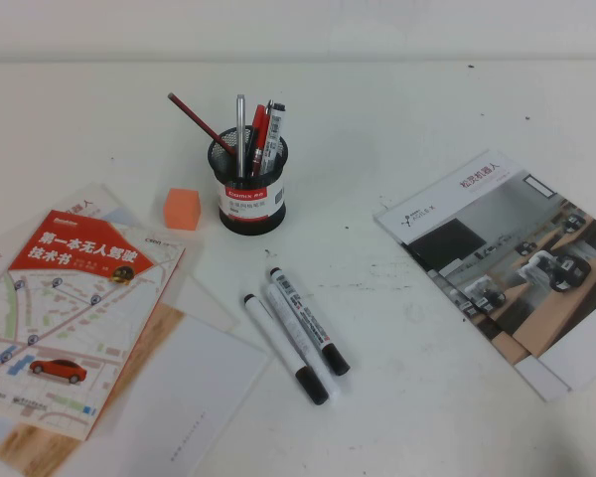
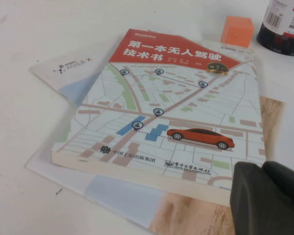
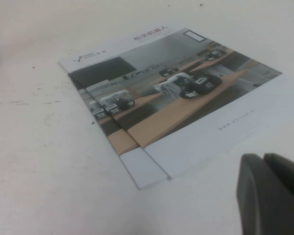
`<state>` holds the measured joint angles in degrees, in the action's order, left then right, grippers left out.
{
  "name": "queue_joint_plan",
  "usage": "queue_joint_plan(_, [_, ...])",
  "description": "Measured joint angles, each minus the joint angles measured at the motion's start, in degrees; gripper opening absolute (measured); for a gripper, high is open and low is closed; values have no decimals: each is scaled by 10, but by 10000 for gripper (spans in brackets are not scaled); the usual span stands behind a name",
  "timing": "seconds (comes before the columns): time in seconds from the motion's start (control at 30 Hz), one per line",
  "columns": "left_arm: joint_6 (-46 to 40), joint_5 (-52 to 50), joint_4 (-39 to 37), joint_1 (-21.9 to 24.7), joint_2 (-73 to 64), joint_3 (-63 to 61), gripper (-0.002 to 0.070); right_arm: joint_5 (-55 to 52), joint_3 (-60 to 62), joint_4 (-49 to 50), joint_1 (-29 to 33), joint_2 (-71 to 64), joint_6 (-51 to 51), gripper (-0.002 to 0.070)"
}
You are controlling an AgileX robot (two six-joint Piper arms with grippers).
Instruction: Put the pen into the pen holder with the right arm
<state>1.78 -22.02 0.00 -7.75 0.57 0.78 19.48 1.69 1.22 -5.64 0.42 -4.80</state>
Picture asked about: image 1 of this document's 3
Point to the white marker with barcode label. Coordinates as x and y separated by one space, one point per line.
275 126

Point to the slim black pen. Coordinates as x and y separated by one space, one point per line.
251 149

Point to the orange book with map cover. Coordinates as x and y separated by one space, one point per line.
79 308

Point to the white marker with black cap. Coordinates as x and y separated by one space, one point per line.
283 348

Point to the white brochure with red title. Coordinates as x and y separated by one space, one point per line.
198 293

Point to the red pen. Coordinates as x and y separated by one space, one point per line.
259 124

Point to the white paper sheet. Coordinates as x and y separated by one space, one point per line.
193 387

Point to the black mesh pen holder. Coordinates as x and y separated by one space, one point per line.
248 218

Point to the orange cube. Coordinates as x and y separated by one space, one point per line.
181 211

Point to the robot brochure with office photo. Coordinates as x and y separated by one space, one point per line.
501 238
546 382

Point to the brochure with wood picture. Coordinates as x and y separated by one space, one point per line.
35 444

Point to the plain white marker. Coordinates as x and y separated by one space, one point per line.
290 328

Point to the silver pen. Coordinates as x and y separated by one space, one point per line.
241 129

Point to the red pencil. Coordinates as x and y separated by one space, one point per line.
193 116

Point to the white printed marker black cap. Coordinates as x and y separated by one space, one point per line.
312 328

